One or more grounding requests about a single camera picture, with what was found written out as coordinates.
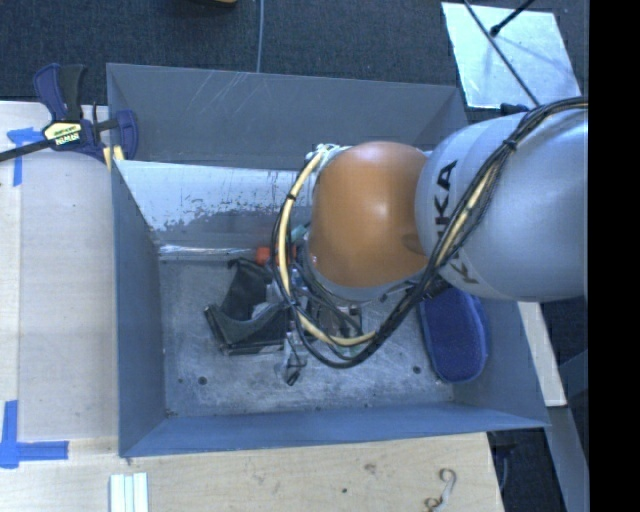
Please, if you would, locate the black fabric pouch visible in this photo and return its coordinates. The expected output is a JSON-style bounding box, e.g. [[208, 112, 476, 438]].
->
[[203, 257, 292, 357]]

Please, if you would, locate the grey metal bin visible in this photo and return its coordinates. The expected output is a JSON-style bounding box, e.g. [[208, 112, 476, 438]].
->
[[105, 62, 552, 459]]

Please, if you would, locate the clear bottle with orange cap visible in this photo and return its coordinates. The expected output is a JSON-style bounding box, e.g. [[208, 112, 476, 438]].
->
[[158, 243, 272, 264]]

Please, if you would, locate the blue oval sponge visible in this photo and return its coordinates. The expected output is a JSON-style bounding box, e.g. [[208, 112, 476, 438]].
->
[[417, 286, 491, 385]]

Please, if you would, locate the pale wood board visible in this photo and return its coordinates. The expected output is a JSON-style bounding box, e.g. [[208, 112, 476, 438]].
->
[[17, 145, 121, 443]]

